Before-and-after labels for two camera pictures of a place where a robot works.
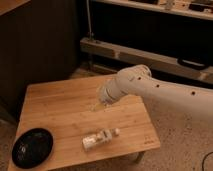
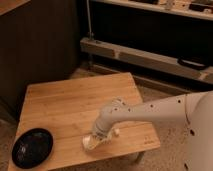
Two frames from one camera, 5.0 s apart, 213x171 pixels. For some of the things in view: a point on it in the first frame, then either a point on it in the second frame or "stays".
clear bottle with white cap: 100,138 stays
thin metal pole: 89,19 stays
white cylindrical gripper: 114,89 -> 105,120
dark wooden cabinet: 40,41 stays
